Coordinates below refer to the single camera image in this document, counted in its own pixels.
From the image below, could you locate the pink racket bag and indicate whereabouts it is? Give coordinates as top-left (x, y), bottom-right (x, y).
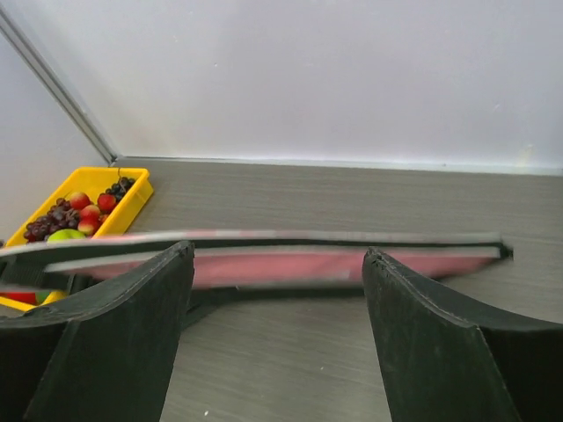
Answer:
top-left (1, 229), bottom-right (514, 314)

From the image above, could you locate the black grape bunch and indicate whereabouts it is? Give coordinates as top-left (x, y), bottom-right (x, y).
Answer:
top-left (105, 170), bottom-right (136, 202)

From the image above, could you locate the green pear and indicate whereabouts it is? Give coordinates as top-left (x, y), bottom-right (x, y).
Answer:
top-left (47, 229), bottom-right (86, 243)

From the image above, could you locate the purple grape bunch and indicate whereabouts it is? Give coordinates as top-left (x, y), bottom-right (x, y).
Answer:
top-left (23, 198), bottom-right (79, 243)

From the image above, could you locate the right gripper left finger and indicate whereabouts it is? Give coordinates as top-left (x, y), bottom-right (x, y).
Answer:
top-left (1, 241), bottom-right (194, 421)

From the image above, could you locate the right red apple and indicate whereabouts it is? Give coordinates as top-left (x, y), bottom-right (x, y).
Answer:
top-left (1, 292), bottom-right (37, 305)

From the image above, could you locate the yellow plastic bin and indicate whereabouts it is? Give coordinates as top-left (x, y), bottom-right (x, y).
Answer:
top-left (0, 166), bottom-right (155, 313)

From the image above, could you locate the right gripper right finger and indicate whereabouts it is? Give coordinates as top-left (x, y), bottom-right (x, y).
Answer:
top-left (362, 248), bottom-right (562, 421)

